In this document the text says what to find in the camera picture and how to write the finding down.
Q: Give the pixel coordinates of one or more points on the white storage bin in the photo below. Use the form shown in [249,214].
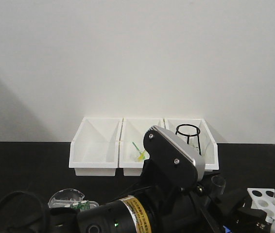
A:
[133,130]
[94,150]
[209,148]

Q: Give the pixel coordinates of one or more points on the yellow green plastic sticks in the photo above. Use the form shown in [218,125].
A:
[142,153]

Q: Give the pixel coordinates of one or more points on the white left storage bin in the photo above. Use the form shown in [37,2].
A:
[94,150]

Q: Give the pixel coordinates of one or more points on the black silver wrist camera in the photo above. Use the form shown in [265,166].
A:
[172,159]

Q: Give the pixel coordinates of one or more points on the clear glass flask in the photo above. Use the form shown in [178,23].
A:
[193,142]

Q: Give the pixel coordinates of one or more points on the grey metal tray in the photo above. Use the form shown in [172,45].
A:
[84,205]

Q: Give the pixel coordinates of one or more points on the black wire tripod stand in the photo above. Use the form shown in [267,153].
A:
[188,130]

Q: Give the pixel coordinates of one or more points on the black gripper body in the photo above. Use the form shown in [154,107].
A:
[199,208]

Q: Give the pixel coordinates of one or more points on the white test tube rack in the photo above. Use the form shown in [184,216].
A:
[263,199]

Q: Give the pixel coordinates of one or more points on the blue plastic tray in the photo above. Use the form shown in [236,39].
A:
[227,230]

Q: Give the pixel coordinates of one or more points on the white middle storage bin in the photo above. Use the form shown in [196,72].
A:
[133,130]

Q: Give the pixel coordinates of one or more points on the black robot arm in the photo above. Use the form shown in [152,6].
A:
[124,215]

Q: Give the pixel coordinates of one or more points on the white right storage bin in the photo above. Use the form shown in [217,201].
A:
[209,148]

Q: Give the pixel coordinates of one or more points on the clear glass beaker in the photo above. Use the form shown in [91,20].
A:
[65,197]

